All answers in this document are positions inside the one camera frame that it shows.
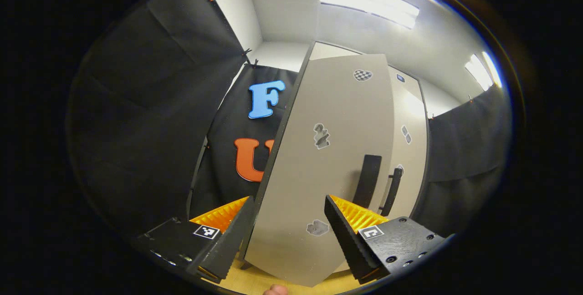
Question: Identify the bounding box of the grey shoe cabinet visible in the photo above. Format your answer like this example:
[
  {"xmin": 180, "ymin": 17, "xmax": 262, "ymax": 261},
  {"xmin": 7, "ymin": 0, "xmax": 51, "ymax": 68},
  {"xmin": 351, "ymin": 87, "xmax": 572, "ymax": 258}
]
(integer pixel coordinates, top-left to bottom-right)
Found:
[{"xmin": 239, "ymin": 40, "xmax": 431, "ymax": 271}]

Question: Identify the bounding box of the narrow ceiling light strip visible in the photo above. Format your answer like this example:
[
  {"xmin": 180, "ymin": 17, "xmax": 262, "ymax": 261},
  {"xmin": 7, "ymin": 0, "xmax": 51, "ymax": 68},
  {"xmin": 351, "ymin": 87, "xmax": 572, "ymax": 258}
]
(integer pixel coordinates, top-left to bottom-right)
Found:
[{"xmin": 482, "ymin": 51, "xmax": 503, "ymax": 89}]

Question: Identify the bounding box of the grey cabinet door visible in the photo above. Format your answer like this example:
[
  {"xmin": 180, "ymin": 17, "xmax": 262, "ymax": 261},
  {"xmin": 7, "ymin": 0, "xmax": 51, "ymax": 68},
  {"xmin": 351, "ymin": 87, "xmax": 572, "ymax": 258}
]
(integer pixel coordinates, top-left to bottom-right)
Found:
[
  {"xmin": 379, "ymin": 65, "xmax": 429, "ymax": 223},
  {"xmin": 244, "ymin": 54, "xmax": 395, "ymax": 287}
]

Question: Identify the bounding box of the black backdrop cloth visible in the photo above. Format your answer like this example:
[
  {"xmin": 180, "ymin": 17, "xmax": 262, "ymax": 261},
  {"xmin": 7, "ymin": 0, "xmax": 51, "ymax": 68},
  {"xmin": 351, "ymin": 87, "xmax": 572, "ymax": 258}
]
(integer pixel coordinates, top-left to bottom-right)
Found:
[
  {"xmin": 68, "ymin": 0, "xmax": 249, "ymax": 236},
  {"xmin": 188, "ymin": 64, "xmax": 299, "ymax": 218},
  {"xmin": 412, "ymin": 83, "xmax": 513, "ymax": 239}
]

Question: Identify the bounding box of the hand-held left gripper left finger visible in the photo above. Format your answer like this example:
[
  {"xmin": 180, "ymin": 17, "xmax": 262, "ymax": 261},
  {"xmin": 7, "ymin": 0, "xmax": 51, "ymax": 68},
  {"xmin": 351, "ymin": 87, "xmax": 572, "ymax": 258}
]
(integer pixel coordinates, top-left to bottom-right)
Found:
[{"xmin": 132, "ymin": 196, "xmax": 256, "ymax": 285}]

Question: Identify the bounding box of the small ceiling light panel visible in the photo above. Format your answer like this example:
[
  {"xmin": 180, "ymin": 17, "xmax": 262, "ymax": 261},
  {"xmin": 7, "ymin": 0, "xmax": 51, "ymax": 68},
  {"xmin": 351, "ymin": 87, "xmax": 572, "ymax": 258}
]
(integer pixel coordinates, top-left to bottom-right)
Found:
[{"xmin": 465, "ymin": 54, "xmax": 494, "ymax": 92}]

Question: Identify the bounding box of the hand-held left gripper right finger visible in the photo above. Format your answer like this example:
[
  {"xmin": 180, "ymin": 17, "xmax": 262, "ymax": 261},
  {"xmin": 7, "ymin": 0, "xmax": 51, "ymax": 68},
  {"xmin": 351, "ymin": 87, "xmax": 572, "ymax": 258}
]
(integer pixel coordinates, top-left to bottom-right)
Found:
[{"xmin": 324, "ymin": 194, "xmax": 450, "ymax": 285}]

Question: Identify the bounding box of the large ceiling light panel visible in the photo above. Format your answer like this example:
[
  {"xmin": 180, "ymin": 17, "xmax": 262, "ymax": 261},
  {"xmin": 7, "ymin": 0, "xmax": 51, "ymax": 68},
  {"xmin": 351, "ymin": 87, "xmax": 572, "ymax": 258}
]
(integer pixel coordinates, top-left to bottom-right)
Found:
[{"xmin": 319, "ymin": 0, "xmax": 420, "ymax": 30}]

